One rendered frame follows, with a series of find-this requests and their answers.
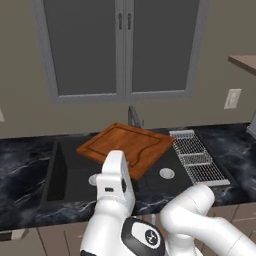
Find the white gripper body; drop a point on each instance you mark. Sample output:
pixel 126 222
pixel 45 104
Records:
pixel 115 163

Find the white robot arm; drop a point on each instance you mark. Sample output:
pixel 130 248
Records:
pixel 203 223

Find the brown wooden cutting board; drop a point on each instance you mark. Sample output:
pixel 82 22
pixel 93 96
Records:
pixel 128 143

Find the silver sink drain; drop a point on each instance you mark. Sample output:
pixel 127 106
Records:
pixel 166 173
pixel 93 179

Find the black double sink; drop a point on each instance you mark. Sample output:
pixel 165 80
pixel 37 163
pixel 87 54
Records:
pixel 70 180

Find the beige lower cabinet run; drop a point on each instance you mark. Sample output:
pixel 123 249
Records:
pixel 50 241

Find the grey glass cabinet door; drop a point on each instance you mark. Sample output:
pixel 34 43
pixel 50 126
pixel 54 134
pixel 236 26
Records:
pixel 163 46
pixel 83 46

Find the dark grey tap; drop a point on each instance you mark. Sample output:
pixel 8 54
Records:
pixel 132 116

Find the grey appliance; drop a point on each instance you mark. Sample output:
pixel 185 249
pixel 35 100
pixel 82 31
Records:
pixel 252 126

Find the white wall socket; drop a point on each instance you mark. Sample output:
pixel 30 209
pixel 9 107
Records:
pixel 232 98

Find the brown wall shelf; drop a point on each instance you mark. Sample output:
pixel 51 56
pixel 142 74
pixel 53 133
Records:
pixel 245 63

